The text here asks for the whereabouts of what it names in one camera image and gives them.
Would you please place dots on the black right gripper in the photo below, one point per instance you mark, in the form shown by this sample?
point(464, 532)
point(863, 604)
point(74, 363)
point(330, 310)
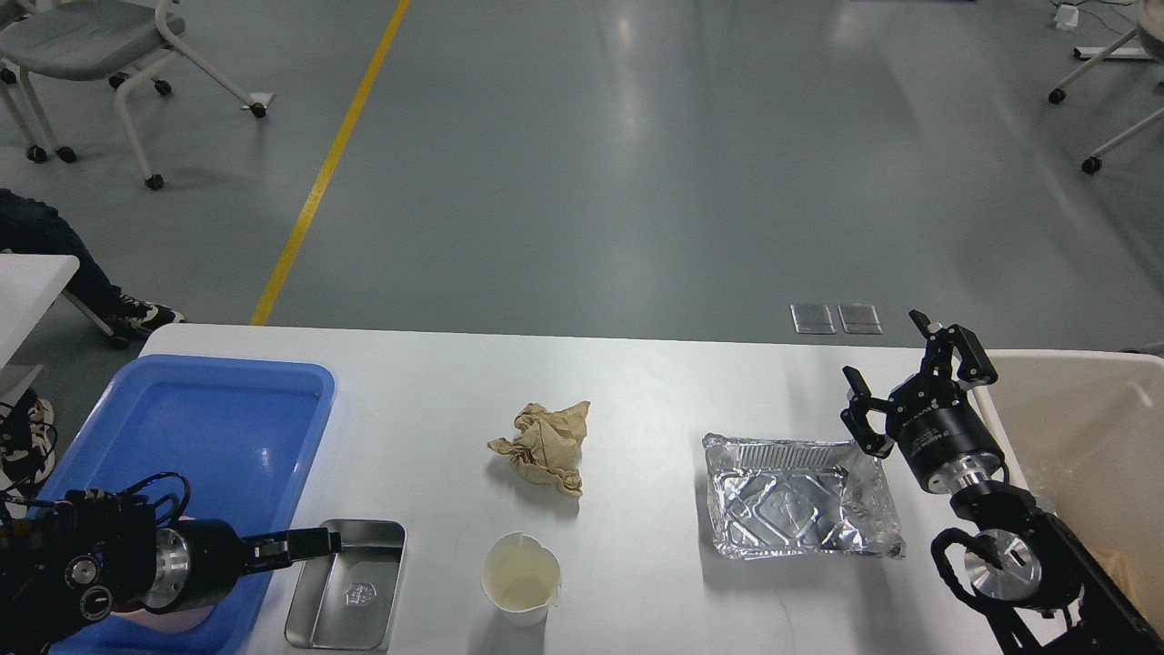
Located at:
point(942, 438)

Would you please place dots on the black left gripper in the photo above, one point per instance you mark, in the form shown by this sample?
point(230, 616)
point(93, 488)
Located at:
point(199, 561)

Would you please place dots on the stainless steel tray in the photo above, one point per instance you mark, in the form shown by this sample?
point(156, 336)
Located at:
point(346, 601)

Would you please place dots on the aluminium foil tray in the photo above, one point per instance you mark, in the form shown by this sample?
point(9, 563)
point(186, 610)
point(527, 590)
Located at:
point(772, 498)

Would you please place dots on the pink home mug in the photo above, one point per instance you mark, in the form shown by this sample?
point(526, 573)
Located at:
point(170, 623)

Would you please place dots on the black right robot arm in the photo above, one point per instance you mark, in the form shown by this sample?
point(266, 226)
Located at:
point(1024, 570)

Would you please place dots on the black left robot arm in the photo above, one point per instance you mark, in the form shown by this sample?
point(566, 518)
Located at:
point(71, 563)

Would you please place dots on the right floor outlet plate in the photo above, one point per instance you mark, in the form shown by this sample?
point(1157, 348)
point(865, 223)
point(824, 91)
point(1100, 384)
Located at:
point(860, 319)

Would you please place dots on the floor outlet plate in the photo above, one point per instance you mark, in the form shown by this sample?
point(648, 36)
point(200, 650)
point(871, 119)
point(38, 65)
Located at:
point(814, 319)
point(860, 319)

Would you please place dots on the blue plastic tray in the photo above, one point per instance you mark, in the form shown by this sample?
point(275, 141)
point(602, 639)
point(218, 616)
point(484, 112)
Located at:
point(243, 432)

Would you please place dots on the left floor outlet plate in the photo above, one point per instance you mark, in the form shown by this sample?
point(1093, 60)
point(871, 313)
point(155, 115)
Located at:
point(814, 319)

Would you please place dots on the beige plastic bin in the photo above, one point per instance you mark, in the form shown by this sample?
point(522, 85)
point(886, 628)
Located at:
point(1086, 430)

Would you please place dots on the white paper cup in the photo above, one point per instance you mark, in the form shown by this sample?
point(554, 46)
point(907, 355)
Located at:
point(522, 578)

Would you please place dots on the crumpled brown paper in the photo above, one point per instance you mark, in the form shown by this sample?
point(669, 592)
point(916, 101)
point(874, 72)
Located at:
point(548, 446)

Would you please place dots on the grey office chair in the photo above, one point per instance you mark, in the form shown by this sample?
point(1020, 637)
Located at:
point(84, 41)

